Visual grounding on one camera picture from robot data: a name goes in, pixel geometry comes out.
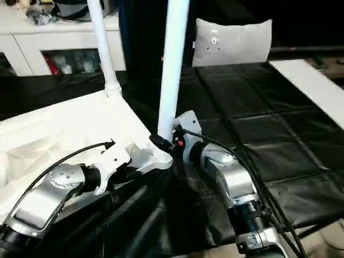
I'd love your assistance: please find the white plastic table leg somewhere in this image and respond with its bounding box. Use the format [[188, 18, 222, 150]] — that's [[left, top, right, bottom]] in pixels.
[[86, 0, 123, 98], [156, 0, 191, 156]]

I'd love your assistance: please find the white plastic table top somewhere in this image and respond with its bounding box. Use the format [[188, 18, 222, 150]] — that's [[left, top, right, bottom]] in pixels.
[[0, 86, 175, 224]]

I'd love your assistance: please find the black work mat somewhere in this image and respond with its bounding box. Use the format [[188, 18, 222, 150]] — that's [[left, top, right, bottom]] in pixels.
[[0, 59, 344, 256]]

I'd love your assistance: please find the black cabinet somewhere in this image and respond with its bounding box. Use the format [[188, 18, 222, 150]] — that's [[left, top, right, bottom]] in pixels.
[[118, 0, 199, 73]]

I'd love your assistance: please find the grey cushion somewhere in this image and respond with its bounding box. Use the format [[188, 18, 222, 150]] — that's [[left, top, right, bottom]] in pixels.
[[191, 18, 273, 68]]

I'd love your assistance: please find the white board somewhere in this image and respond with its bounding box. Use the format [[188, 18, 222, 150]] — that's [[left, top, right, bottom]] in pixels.
[[269, 59, 344, 130]]

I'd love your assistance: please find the white cabinet with glass doors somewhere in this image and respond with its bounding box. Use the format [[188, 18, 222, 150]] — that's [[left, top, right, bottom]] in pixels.
[[0, 11, 127, 76]]

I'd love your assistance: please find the dark gear on cabinet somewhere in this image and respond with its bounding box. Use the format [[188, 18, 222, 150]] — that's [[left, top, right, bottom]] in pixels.
[[26, 0, 119, 25]]

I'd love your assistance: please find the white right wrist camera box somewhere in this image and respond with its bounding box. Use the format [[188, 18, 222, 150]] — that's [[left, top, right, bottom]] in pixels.
[[173, 110, 203, 139]]

